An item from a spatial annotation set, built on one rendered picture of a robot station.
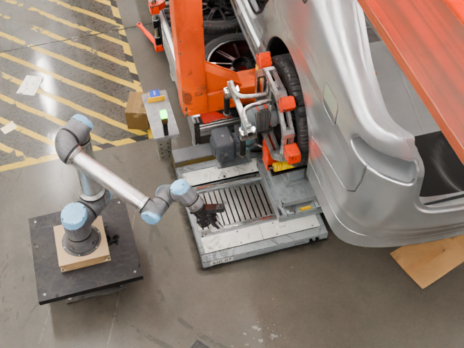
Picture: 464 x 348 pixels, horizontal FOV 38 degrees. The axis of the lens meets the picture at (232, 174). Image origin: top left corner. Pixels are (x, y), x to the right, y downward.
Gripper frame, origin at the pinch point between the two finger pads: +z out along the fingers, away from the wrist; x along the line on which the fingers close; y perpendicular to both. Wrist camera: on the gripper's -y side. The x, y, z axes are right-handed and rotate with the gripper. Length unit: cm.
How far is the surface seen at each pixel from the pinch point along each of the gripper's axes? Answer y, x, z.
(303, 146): -47, -44, 5
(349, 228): -58, 9, 26
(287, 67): -59, -69, -29
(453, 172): -109, -33, 57
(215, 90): 1, -111, -20
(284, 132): -43, -45, -8
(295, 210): -7, -71, 64
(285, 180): -8, -86, 49
